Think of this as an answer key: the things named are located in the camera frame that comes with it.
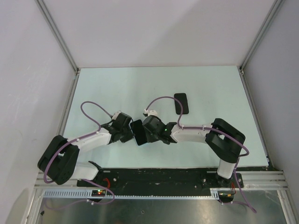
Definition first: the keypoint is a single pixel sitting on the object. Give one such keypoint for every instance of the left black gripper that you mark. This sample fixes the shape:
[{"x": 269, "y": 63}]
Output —
[{"x": 129, "y": 136}]

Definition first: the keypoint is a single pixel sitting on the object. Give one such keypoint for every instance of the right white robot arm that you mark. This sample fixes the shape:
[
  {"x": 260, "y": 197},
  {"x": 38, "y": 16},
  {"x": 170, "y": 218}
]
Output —
[{"x": 225, "y": 140}]

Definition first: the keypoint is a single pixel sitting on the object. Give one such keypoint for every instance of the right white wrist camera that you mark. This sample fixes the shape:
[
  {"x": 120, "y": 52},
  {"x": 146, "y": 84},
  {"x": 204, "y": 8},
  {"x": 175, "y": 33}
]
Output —
[{"x": 147, "y": 113}]

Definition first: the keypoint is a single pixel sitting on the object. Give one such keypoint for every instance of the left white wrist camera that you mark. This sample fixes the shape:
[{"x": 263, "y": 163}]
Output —
[{"x": 115, "y": 115}]

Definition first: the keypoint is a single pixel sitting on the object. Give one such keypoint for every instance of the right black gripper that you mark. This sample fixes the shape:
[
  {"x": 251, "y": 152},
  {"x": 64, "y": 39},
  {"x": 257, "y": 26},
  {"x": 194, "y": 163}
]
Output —
[{"x": 150, "y": 139}]

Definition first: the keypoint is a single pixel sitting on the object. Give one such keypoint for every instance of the black phone case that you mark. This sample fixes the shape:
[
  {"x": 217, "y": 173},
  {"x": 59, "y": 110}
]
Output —
[{"x": 181, "y": 103}]

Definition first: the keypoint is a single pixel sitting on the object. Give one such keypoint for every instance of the aluminium frame post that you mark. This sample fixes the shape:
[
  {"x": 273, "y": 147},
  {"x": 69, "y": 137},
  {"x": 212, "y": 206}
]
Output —
[
  {"x": 57, "y": 34},
  {"x": 269, "y": 19}
]

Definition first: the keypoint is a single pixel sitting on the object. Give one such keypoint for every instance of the right aluminium frame post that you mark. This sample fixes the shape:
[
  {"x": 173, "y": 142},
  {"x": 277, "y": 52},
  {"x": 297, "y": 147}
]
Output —
[{"x": 269, "y": 19}]

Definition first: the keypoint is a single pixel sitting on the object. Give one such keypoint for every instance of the left aluminium frame post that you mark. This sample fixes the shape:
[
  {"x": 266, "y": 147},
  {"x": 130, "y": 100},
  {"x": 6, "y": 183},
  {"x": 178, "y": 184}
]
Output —
[{"x": 57, "y": 34}]

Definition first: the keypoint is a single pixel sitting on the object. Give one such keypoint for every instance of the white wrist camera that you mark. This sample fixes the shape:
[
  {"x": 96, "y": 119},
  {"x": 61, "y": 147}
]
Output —
[
  {"x": 147, "y": 113},
  {"x": 115, "y": 115}
]

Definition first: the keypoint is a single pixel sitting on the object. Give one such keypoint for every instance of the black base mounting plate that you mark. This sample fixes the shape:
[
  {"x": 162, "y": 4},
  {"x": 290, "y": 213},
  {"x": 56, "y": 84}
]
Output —
[{"x": 161, "y": 182}]

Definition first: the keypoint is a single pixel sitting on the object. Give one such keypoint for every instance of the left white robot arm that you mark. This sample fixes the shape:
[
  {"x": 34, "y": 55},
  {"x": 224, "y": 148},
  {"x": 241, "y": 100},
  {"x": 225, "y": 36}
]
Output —
[{"x": 60, "y": 163}]

